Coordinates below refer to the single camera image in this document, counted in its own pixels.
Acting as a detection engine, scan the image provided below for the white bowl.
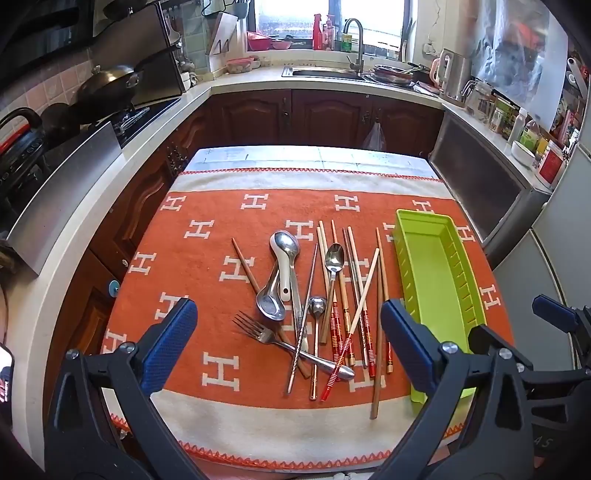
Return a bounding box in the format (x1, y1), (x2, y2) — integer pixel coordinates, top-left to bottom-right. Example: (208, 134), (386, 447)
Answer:
(510, 140), (539, 169)

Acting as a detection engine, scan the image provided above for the green plastic utensil tray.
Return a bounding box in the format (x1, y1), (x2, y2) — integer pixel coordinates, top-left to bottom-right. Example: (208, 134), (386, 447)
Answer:
(393, 209), (488, 411)

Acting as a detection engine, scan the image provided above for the black wok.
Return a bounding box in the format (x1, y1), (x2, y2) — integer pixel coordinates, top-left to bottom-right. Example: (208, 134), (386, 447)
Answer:
(76, 65), (141, 109)

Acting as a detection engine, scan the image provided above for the clear hanging plastic bag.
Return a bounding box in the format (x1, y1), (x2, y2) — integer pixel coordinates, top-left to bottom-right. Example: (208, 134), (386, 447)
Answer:
(471, 0), (561, 132)

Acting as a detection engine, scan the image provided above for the red container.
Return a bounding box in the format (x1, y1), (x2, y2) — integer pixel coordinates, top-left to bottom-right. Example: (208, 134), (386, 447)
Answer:
(538, 143), (568, 185)

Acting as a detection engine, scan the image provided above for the black pressure cooker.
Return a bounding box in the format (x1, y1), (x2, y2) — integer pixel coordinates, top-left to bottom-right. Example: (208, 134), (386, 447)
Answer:
(0, 107), (47, 222)

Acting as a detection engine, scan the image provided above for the white plastic bag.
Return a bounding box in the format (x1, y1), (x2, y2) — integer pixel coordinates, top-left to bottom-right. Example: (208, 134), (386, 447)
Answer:
(361, 121), (386, 152)

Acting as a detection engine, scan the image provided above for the stainless steel tablespoon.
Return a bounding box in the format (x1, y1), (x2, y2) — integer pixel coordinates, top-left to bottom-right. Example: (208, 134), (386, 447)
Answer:
(318, 242), (346, 344)

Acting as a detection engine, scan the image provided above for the electric kettle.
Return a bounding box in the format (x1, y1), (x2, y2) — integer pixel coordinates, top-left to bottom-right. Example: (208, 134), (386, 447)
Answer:
(431, 48), (472, 102)

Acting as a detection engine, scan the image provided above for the brown chopstick red end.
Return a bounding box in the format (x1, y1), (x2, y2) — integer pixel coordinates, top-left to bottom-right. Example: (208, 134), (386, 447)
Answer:
(375, 227), (394, 374)

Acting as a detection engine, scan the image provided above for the stainless steel soup spoon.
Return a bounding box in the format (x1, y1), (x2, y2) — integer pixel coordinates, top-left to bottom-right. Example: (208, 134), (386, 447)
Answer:
(255, 263), (288, 322)
(269, 230), (302, 296)

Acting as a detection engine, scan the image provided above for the cooking oil bottle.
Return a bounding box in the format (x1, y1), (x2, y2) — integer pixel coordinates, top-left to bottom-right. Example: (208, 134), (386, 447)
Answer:
(519, 119), (550, 153)

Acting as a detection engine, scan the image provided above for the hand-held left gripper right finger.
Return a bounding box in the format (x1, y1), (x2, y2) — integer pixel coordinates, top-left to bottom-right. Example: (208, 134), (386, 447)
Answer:
(379, 298), (541, 480)

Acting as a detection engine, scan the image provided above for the orange patterned blanket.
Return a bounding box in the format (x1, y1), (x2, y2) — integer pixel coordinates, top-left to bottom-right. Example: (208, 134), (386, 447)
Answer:
(104, 168), (515, 472)

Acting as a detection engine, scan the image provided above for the light chopstick red striped end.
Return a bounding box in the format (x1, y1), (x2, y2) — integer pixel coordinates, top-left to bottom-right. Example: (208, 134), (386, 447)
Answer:
(316, 220), (345, 381)
(321, 247), (380, 401)

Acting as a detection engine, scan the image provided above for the stainless steel fork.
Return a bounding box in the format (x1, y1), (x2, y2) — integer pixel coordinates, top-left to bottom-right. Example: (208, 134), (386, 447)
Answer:
(232, 311), (356, 380)

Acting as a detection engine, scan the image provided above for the pile of pans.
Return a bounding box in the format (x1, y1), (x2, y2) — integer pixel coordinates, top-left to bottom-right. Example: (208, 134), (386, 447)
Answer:
(367, 64), (432, 88)

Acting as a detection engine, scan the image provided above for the twisted metal chopstick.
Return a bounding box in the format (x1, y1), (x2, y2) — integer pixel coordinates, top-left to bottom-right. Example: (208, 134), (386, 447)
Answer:
(286, 242), (320, 395)

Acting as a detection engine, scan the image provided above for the steel faucet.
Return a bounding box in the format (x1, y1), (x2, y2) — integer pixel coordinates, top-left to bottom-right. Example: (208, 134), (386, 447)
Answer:
(342, 17), (365, 72)

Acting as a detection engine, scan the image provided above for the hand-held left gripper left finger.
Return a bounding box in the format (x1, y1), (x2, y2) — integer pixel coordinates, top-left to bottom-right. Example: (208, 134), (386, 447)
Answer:
(44, 298), (204, 480)

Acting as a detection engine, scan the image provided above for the patterned bowl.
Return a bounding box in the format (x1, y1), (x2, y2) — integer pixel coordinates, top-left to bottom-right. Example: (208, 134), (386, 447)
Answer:
(225, 56), (260, 75)

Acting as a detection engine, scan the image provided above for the stainless steel splash panel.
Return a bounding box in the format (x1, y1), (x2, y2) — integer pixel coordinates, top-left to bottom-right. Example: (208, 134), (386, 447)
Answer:
(7, 121), (123, 278)
(131, 2), (188, 109)

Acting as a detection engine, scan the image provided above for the small copper-handled spoon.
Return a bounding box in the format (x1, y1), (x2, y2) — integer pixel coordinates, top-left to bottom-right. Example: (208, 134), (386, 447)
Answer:
(308, 295), (328, 401)

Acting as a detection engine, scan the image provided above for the white ceramic spoon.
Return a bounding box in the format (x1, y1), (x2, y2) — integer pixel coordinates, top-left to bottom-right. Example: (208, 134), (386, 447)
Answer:
(276, 258), (296, 303)

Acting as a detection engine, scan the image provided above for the glass pitcher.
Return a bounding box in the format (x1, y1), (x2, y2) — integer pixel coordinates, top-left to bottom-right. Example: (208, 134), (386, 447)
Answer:
(462, 79), (495, 118)

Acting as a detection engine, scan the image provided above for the row of condiment jars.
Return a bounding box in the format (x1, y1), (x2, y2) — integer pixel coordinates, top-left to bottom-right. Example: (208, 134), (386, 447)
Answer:
(487, 92), (520, 139)

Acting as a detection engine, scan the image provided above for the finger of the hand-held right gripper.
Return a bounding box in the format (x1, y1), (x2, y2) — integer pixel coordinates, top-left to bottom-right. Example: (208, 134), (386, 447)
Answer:
(468, 324), (532, 370)
(532, 294), (580, 329)

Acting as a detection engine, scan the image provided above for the stainless steel cabinet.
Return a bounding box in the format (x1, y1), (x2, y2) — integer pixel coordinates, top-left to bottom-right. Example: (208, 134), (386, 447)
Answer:
(427, 111), (552, 273)

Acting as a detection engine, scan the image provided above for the steel kitchen sink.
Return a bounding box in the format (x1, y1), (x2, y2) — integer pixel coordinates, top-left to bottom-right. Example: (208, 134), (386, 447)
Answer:
(281, 66), (368, 81)

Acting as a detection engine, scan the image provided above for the light chopstick red band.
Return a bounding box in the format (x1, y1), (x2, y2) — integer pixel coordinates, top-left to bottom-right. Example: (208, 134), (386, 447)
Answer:
(342, 227), (374, 377)
(347, 225), (377, 377)

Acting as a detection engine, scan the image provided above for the brown chopstick dark marked end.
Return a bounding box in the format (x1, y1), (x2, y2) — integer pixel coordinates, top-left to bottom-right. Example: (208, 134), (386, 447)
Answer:
(329, 219), (357, 367)

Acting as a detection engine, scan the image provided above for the gas stove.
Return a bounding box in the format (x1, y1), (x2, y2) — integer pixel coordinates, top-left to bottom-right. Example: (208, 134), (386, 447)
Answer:
(111, 99), (183, 148)

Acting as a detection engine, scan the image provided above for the white plastic bottle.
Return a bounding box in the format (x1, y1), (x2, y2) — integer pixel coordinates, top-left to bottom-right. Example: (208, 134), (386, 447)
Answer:
(508, 108), (528, 144)

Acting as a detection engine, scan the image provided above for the grey refrigerator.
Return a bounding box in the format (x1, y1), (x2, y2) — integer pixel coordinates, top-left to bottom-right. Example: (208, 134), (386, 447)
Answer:
(492, 138), (591, 361)

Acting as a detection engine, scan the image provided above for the kitchen window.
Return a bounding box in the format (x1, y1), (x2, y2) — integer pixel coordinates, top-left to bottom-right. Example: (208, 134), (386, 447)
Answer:
(254, 0), (411, 49)

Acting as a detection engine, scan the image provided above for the pale table cover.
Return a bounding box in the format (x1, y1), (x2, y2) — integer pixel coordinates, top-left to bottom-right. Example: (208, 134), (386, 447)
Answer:
(185, 147), (439, 183)

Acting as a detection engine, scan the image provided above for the white cutting board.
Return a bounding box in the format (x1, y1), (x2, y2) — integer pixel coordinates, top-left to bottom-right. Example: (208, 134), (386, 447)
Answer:
(205, 11), (250, 58)

